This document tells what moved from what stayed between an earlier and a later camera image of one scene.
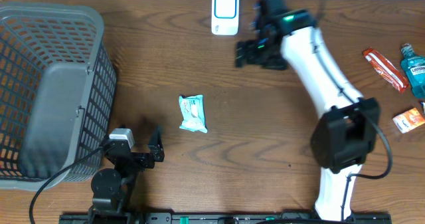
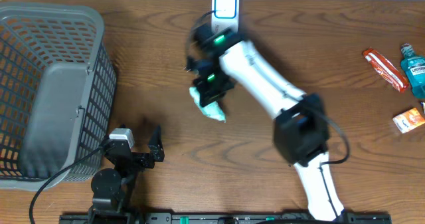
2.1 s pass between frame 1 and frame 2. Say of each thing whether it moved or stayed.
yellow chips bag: stayed
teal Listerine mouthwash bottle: stayed
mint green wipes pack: moved
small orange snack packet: stayed
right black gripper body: moved
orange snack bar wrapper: stayed
